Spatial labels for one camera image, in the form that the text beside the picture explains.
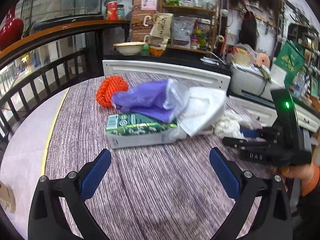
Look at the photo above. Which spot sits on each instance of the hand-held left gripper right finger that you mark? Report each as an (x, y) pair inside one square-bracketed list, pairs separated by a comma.
[(225, 172)]

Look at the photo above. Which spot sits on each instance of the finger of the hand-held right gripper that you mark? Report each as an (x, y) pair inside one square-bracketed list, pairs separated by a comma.
[(250, 133), (235, 142)]

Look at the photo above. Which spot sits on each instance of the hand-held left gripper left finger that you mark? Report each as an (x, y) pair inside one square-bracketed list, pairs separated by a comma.
[(96, 172)]

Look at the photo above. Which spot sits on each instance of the white tissue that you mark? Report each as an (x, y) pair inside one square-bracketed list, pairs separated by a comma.
[(228, 126)]

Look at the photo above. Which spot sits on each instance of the white plastic bag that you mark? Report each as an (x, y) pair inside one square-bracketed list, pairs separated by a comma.
[(205, 110)]

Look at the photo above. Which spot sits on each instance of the green and white carton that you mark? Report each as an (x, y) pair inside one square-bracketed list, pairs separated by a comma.
[(135, 133)]

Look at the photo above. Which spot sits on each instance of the clear plastic bag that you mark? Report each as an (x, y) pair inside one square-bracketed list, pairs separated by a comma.
[(176, 93)]

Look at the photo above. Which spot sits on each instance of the orange foam fruit net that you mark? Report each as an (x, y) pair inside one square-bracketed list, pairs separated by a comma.
[(108, 90)]

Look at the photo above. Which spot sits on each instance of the purple plastic bag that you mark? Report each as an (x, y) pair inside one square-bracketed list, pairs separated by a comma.
[(145, 100)]

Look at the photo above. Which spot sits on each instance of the person's right hand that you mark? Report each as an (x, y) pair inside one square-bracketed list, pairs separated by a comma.
[(291, 173)]

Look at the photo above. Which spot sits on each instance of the white printer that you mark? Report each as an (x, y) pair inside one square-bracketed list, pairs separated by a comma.
[(247, 80)]

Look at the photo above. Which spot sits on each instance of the purple striped tablecloth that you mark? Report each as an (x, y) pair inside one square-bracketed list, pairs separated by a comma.
[(150, 185)]

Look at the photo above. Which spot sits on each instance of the pink round ornament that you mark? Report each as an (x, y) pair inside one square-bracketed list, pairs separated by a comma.
[(263, 60)]

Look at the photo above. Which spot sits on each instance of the green tote bag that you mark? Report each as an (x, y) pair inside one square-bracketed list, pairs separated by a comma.
[(290, 62)]

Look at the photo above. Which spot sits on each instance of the plastic bag of goods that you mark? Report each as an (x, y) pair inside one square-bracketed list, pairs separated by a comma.
[(242, 53)]

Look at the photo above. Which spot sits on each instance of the pale lilac table cover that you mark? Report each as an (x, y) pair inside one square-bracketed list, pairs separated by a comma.
[(22, 140)]

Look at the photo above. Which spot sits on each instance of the hanging black wig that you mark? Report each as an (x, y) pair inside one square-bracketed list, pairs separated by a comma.
[(248, 33)]

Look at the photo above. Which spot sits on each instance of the colourful toy figure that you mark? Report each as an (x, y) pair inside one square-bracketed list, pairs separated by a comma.
[(200, 36)]

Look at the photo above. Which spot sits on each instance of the black railing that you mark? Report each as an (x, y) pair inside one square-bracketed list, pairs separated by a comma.
[(50, 70)]

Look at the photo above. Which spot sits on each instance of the cream bowl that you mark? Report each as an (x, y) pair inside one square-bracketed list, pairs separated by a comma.
[(128, 48)]

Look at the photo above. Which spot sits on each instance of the beige paper snack bag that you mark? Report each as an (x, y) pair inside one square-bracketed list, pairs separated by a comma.
[(162, 28)]

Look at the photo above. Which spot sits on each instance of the white jar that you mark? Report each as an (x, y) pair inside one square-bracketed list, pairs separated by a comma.
[(208, 3)]

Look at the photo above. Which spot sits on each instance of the wooden shelf rack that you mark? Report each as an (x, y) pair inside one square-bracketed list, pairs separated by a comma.
[(190, 8)]

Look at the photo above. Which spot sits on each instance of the wooden bar counter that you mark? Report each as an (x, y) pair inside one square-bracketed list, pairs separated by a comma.
[(62, 28)]

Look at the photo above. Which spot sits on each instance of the stack of brown boxes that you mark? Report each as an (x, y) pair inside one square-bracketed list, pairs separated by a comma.
[(141, 25)]

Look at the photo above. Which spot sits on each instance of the small glass jar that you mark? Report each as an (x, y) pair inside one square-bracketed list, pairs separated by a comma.
[(121, 12)]

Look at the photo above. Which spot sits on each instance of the red tin can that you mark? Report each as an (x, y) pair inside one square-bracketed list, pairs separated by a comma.
[(112, 11)]

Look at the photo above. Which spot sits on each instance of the pink product box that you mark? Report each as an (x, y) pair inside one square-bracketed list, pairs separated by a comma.
[(149, 2)]

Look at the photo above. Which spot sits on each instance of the red ceramic vase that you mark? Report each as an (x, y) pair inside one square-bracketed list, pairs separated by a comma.
[(11, 31)]

